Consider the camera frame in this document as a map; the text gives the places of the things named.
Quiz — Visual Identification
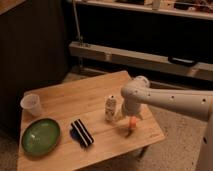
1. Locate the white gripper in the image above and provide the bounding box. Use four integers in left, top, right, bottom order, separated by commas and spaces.
114, 101, 143, 121

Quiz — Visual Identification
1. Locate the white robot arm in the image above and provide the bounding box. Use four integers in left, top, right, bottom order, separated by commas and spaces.
120, 76, 213, 171

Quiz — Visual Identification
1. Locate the white ceramic cup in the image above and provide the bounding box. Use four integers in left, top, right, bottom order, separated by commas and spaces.
20, 94, 42, 117

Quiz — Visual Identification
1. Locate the white small bottle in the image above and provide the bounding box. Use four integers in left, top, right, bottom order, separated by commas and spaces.
105, 95, 117, 122

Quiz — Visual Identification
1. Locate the wooden table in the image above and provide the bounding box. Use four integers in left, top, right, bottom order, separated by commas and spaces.
17, 71, 165, 171

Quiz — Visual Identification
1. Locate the black white striped sponge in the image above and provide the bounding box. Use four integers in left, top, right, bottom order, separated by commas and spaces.
70, 119, 94, 148

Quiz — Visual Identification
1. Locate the metal stand pole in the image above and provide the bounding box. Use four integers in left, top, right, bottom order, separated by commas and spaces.
72, 0, 83, 46

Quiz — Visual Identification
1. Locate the green bowl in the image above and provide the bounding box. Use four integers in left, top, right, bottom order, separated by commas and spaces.
21, 118, 61, 157

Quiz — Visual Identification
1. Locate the upper shelf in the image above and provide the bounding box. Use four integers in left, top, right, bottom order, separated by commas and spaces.
75, 0, 213, 21

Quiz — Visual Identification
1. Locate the long grey case with handle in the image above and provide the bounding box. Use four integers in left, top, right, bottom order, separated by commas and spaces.
69, 41, 213, 81

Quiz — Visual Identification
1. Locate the black case handle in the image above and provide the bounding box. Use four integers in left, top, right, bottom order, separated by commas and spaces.
168, 57, 198, 67

